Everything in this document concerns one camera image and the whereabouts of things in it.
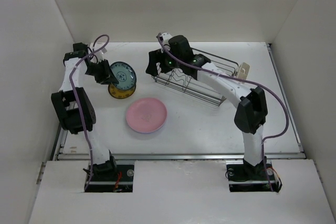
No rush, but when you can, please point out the pink plate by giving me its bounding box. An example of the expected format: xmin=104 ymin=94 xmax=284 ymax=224
xmin=125 ymin=98 xmax=167 ymax=134

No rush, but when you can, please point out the white front cover board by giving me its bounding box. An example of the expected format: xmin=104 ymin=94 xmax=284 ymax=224
xmin=30 ymin=159 xmax=334 ymax=223

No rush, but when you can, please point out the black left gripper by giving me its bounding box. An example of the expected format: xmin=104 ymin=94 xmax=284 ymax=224
xmin=85 ymin=58 xmax=119 ymax=84

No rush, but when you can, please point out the aluminium table edge rail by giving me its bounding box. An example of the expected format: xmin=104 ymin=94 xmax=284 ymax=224
xmin=57 ymin=152 xmax=306 ymax=161

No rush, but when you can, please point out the beige cutlery holder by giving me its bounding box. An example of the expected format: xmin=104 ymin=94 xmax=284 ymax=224
xmin=234 ymin=62 xmax=250 ymax=80

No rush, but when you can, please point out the yellow patterned small plate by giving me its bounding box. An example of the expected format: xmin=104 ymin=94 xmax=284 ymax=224
xmin=108 ymin=84 xmax=136 ymax=99

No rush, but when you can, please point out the teal patterned small plate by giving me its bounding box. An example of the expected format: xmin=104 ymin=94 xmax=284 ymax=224
xmin=110 ymin=61 xmax=136 ymax=91

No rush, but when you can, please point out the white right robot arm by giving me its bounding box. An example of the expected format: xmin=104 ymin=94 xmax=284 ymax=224
xmin=129 ymin=33 xmax=268 ymax=179

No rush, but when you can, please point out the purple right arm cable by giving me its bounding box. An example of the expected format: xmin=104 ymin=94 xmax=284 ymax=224
xmin=156 ymin=34 xmax=289 ymax=192

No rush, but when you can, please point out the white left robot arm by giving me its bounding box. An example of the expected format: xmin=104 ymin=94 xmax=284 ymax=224
xmin=51 ymin=42 xmax=119 ymax=180

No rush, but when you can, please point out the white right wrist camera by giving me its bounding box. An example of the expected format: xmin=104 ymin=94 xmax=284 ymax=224
xmin=159 ymin=32 xmax=173 ymax=47

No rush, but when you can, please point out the grey wire dish rack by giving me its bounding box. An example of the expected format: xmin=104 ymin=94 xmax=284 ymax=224
xmin=152 ymin=48 xmax=238 ymax=106

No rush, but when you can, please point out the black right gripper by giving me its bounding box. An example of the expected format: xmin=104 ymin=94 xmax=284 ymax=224
xmin=145 ymin=46 xmax=182 ymax=77

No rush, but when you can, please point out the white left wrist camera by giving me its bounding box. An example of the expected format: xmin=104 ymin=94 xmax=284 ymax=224
xmin=93 ymin=48 xmax=107 ymax=63

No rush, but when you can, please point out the aluminium side rail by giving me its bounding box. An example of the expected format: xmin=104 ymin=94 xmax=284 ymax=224
xmin=35 ymin=44 xmax=89 ymax=185

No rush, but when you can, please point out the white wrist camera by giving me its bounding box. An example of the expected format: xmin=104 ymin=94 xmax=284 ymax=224
xmin=159 ymin=32 xmax=173 ymax=47
xmin=93 ymin=48 xmax=107 ymax=63

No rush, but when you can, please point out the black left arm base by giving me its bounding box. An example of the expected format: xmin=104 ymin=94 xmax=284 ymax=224
xmin=83 ymin=156 xmax=135 ymax=193

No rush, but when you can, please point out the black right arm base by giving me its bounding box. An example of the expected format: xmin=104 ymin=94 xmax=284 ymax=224
xmin=225 ymin=162 xmax=282 ymax=193

